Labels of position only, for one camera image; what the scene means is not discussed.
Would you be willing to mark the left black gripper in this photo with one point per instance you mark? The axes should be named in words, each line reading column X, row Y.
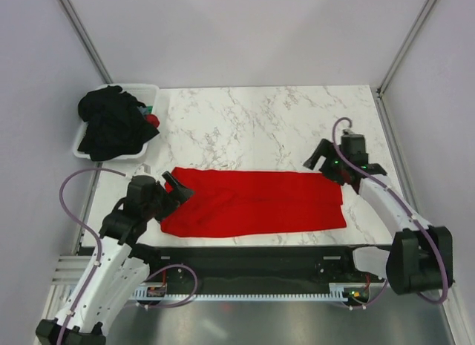
column 182, row 193

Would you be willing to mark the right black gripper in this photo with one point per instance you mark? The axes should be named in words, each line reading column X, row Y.
column 326, row 149

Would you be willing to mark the red t shirt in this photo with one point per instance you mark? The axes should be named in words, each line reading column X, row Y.
column 240, row 203

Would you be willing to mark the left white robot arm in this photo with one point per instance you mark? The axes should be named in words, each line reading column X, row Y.
column 118, row 265

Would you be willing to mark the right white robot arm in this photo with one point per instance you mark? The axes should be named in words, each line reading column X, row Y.
column 420, row 258

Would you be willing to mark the red cloth in basket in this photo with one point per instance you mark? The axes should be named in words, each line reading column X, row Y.
column 153, row 120

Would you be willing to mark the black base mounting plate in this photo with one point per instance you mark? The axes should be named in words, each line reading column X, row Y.
column 256, row 269

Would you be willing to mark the black t shirt pile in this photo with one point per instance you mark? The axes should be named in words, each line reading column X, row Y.
column 107, row 126

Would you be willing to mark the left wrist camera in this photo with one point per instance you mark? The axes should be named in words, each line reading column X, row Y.
column 142, row 169

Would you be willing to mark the right aluminium frame post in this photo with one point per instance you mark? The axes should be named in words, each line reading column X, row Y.
column 411, row 36

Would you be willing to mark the aluminium frame post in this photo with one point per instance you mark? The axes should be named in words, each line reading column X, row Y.
column 411, row 36
column 85, row 39

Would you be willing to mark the white slotted cable duct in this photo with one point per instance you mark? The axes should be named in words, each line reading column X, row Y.
column 332, row 292

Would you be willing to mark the left aluminium frame post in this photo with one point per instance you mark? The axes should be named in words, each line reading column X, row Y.
column 85, row 39

